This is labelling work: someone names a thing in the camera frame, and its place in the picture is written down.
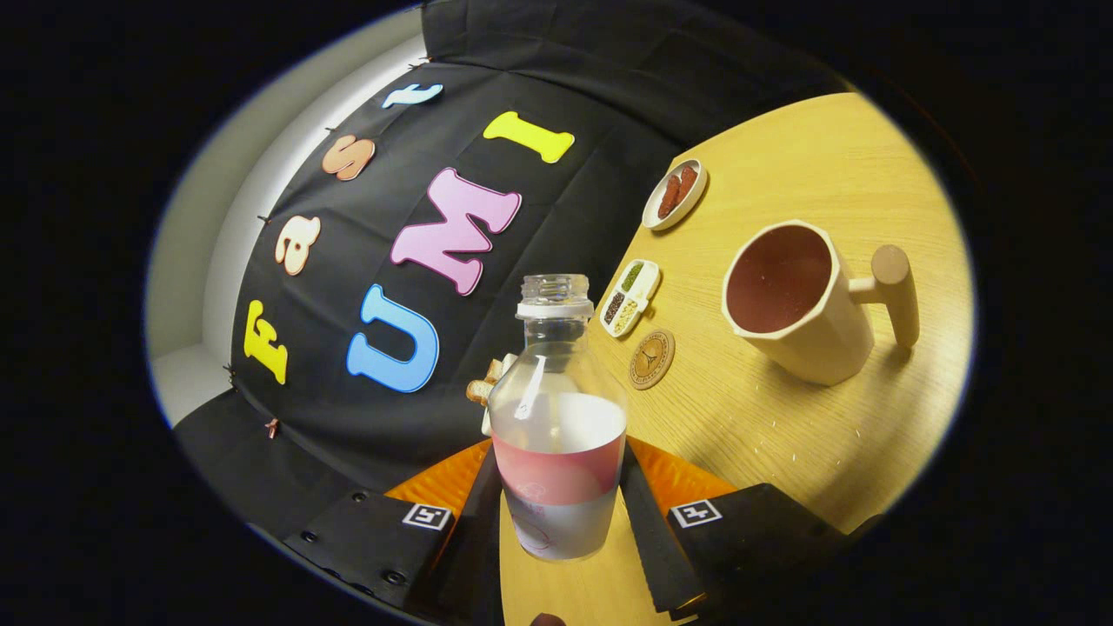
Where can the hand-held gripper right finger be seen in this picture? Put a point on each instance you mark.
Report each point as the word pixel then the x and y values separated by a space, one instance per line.
pixel 652 556

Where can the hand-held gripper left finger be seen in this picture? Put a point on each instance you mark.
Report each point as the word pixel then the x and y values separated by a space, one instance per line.
pixel 474 561

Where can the clear juice bottle red label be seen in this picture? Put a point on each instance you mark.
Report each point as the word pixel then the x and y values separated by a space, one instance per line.
pixel 556 469

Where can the round wooden coaster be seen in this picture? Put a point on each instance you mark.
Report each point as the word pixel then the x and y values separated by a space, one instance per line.
pixel 651 358

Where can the cream toaster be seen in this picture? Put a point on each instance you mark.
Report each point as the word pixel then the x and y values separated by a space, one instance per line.
pixel 487 422

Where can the toast slice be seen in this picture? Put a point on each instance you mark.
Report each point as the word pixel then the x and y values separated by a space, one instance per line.
pixel 480 389

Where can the wooden table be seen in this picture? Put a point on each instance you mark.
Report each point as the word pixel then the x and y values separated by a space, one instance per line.
pixel 809 443

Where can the white divided condiment dish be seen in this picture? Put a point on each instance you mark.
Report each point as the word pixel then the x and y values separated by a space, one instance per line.
pixel 629 299

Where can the white round plate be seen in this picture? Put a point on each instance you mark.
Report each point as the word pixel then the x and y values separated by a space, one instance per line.
pixel 665 219

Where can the black backdrop cloth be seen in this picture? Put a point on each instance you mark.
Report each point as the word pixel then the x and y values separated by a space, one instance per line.
pixel 556 226

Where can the brown sausage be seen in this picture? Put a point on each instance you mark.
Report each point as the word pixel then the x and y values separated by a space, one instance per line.
pixel 686 184
pixel 669 197

